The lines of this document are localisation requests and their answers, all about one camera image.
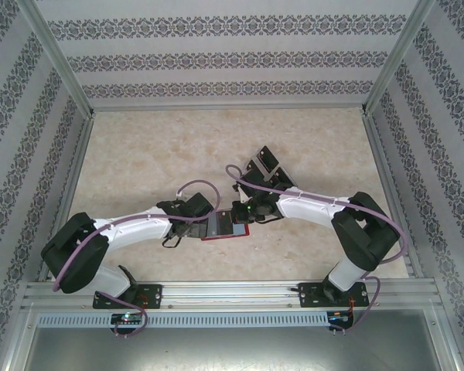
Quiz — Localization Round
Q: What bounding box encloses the red leather card holder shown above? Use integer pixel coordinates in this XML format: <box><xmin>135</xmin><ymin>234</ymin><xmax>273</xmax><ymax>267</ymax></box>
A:
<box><xmin>200</xmin><ymin>210</ymin><xmax>251</xmax><ymax>243</ymax></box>

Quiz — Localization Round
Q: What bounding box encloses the clear acrylic card stand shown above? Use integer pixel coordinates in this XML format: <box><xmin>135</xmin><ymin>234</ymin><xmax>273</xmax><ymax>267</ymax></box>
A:
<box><xmin>241</xmin><ymin>145</ymin><xmax>299</xmax><ymax>194</ymax></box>

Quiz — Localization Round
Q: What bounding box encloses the small circuit board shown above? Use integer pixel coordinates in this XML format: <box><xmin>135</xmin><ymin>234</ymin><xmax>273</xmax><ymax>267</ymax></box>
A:
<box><xmin>111</xmin><ymin>312</ymin><xmax>144</xmax><ymax>325</ymax></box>
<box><xmin>328</xmin><ymin>308</ymin><xmax>355</xmax><ymax>329</ymax></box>

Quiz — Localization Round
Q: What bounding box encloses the grey metal panel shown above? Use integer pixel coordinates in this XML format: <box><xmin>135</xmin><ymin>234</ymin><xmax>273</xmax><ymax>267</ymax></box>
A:
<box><xmin>7</xmin><ymin>308</ymin><xmax>461</xmax><ymax>371</ymax></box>

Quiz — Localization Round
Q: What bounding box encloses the aluminium table edge profile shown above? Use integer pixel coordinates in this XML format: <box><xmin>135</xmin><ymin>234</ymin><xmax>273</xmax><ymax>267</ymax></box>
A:
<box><xmin>36</xmin><ymin>114</ymin><xmax>97</xmax><ymax>283</ymax></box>
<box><xmin>361</xmin><ymin>111</ymin><xmax>426</xmax><ymax>279</ymax></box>

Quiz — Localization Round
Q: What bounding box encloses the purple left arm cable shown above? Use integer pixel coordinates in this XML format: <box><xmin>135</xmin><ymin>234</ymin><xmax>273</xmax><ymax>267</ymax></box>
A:
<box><xmin>52</xmin><ymin>179</ymin><xmax>223</xmax><ymax>339</ymax></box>

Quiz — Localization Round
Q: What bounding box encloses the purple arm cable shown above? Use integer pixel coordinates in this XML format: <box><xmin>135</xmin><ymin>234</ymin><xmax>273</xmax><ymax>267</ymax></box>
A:
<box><xmin>224</xmin><ymin>165</ymin><xmax>408</xmax><ymax>337</ymax></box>
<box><xmin>52</xmin><ymin>179</ymin><xmax>223</xmax><ymax>339</ymax></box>

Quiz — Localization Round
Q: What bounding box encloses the aluminium mounting rail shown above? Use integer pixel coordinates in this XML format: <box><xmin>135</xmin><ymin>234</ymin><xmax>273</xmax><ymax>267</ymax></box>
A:
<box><xmin>21</xmin><ymin>281</ymin><xmax>444</xmax><ymax>312</ymax></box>

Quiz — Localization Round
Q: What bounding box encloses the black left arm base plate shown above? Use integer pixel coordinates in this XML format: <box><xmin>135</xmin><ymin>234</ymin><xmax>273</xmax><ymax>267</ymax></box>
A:
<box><xmin>92</xmin><ymin>284</ymin><xmax>164</xmax><ymax>310</ymax></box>

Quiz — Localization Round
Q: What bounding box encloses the grey slotted cable duct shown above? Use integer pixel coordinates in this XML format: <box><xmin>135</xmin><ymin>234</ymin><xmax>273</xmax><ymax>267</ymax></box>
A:
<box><xmin>36</xmin><ymin>311</ymin><xmax>329</xmax><ymax>328</ymax></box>

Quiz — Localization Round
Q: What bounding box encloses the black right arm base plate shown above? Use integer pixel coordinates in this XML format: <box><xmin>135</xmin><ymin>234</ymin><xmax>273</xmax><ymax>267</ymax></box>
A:
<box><xmin>298</xmin><ymin>281</ymin><xmax>370</xmax><ymax>309</ymax></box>

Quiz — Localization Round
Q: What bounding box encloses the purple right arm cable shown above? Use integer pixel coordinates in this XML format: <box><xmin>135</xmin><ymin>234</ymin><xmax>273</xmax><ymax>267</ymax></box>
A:
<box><xmin>224</xmin><ymin>165</ymin><xmax>408</xmax><ymax>337</ymax></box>

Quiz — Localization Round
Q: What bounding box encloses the aluminium frame post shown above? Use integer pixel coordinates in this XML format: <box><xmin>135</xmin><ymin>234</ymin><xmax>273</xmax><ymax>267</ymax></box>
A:
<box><xmin>360</xmin><ymin>0</ymin><xmax>438</xmax><ymax>117</ymax></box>
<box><xmin>22</xmin><ymin>0</ymin><xmax>97</xmax><ymax>119</ymax></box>

